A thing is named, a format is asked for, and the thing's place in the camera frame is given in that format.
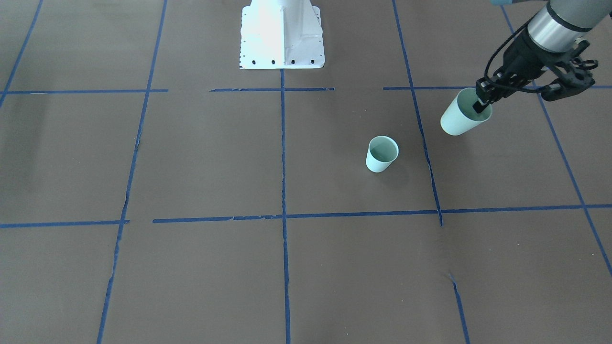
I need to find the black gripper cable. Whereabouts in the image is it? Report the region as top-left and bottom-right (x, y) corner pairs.
(484, 19), (546, 94)

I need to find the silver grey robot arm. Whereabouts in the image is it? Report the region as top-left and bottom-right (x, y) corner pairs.
(472, 0), (612, 113)

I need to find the mint green table cup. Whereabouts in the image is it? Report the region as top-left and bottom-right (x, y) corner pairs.
(365, 136), (400, 173)

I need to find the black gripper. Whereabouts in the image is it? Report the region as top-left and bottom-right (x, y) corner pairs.
(472, 29), (599, 114)

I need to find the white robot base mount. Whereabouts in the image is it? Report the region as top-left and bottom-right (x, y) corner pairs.
(239, 0), (326, 70)

